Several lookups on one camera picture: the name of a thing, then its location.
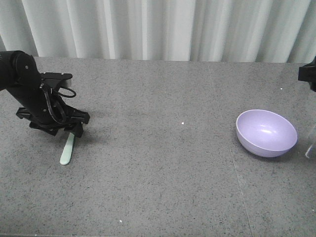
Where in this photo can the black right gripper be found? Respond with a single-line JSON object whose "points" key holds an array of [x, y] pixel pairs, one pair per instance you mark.
{"points": [[307, 73]]}

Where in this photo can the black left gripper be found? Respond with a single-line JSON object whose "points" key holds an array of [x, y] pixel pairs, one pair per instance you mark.
{"points": [[64, 117]]}

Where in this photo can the mint green plastic spoon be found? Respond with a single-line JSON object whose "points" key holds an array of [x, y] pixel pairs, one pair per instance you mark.
{"points": [[67, 151]]}

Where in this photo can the purple plastic bowl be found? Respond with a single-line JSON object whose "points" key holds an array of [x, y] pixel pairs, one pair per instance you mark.
{"points": [[265, 133]]}

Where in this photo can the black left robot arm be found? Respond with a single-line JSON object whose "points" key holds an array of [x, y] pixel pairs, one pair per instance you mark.
{"points": [[39, 95]]}

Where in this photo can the white pleated curtain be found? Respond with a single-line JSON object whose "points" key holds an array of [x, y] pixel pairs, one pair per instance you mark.
{"points": [[275, 31]]}

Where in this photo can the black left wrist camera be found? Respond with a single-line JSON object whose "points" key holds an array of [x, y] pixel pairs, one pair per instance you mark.
{"points": [[57, 80]]}

